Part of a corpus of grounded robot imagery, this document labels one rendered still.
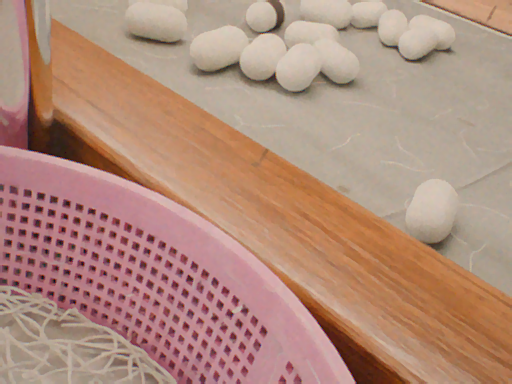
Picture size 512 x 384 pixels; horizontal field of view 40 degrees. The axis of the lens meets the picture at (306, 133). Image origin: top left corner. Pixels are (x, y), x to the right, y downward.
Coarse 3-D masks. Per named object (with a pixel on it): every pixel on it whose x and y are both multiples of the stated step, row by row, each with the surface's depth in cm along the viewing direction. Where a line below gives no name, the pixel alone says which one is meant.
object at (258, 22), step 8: (280, 0) 45; (256, 8) 44; (264, 8) 44; (272, 8) 44; (248, 16) 44; (256, 16) 44; (264, 16) 44; (272, 16) 44; (248, 24) 44; (256, 24) 44; (264, 24) 44; (272, 24) 44
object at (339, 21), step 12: (312, 0) 46; (324, 0) 46; (336, 0) 47; (300, 12) 47; (312, 12) 46; (324, 12) 46; (336, 12) 46; (348, 12) 47; (336, 24) 47; (348, 24) 47
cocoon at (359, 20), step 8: (352, 8) 48; (360, 8) 47; (368, 8) 48; (376, 8) 48; (384, 8) 48; (360, 16) 47; (368, 16) 48; (376, 16) 48; (352, 24) 48; (360, 24) 48; (368, 24) 48; (376, 24) 49
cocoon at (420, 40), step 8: (408, 32) 44; (416, 32) 44; (424, 32) 44; (432, 32) 45; (400, 40) 44; (408, 40) 44; (416, 40) 44; (424, 40) 44; (432, 40) 45; (400, 48) 44; (408, 48) 44; (416, 48) 44; (424, 48) 44; (432, 48) 45; (408, 56) 44; (416, 56) 44
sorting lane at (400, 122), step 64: (64, 0) 45; (128, 0) 46; (192, 0) 48; (256, 0) 50; (384, 0) 55; (192, 64) 39; (384, 64) 43; (448, 64) 45; (256, 128) 34; (320, 128) 35; (384, 128) 36; (448, 128) 37; (384, 192) 30; (448, 256) 27
